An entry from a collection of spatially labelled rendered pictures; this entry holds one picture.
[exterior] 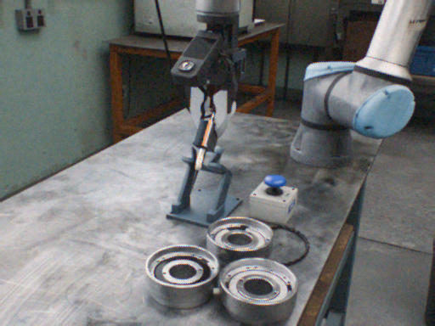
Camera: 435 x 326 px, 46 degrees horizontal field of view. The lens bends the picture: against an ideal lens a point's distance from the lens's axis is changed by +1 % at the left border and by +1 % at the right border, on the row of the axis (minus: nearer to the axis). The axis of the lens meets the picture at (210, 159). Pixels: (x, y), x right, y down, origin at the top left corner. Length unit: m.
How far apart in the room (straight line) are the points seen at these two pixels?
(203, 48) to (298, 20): 3.73
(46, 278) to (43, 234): 0.13
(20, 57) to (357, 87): 1.90
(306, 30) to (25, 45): 2.59
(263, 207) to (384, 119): 0.31
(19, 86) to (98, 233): 1.83
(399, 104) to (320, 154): 0.22
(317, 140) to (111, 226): 0.52
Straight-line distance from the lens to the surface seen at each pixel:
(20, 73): 2.66
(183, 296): 0.69
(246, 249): 0.76
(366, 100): 1.04
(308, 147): 1.19
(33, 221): 0.95
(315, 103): 1.16
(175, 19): 3.05
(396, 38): 1.07
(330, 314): 1.66
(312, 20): 4.52
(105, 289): 0.76
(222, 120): 0.88
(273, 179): 0.92
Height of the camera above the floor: 1.24
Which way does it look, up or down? 22 degrees down
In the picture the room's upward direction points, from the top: 2 degrees clockwise
